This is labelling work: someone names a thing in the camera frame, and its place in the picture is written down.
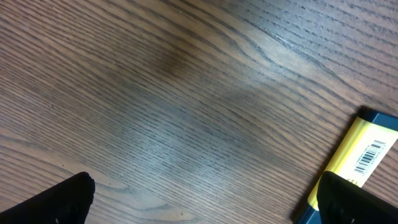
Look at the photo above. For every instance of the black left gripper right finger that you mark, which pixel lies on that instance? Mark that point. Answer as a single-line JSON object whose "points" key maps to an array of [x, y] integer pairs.
{"points": [[341, 202]]}

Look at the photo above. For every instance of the yellow glue stick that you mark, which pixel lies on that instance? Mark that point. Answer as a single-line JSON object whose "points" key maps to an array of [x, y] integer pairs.
{"points": [[367, 141]]}

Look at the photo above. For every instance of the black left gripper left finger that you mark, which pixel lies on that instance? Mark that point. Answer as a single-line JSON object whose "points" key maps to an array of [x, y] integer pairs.
{"points": [[65, 203]]}

